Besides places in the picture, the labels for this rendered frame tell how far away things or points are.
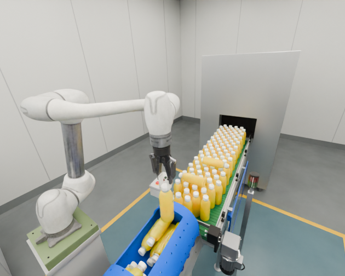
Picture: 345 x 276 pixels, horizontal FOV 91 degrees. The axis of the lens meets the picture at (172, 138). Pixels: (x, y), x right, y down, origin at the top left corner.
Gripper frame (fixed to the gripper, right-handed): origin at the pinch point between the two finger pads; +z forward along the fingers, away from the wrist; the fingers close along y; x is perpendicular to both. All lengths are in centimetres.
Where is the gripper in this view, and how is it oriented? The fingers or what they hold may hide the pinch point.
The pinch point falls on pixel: (165, 182)
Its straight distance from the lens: 82.1
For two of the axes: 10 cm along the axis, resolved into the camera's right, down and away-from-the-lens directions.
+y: 8.6, 1.7, -4.7
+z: 0.6, 9.0, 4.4
